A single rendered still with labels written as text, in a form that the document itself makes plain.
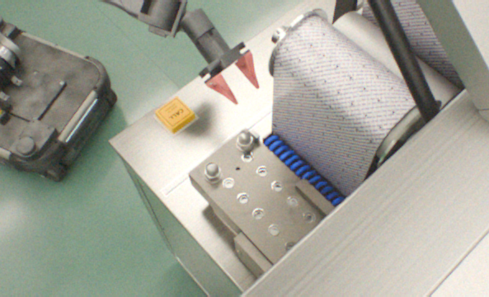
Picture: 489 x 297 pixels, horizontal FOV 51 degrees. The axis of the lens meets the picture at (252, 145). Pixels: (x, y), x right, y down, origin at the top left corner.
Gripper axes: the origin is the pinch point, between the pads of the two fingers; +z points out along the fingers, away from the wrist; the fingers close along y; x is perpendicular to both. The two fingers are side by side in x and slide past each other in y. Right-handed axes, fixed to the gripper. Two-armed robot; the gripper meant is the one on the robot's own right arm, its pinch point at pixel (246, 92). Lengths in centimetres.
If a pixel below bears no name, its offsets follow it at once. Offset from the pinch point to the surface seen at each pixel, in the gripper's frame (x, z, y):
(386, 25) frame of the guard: 71, -1, 15
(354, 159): 23.7, 19.4, 0.0
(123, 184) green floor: -121, 5, 22
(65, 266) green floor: -114, 17, 59
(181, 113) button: -19.8, -4.6, 9.0
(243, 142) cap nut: 3.1, 7.6, 7.8
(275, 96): 12.1, 3.5, 0.1
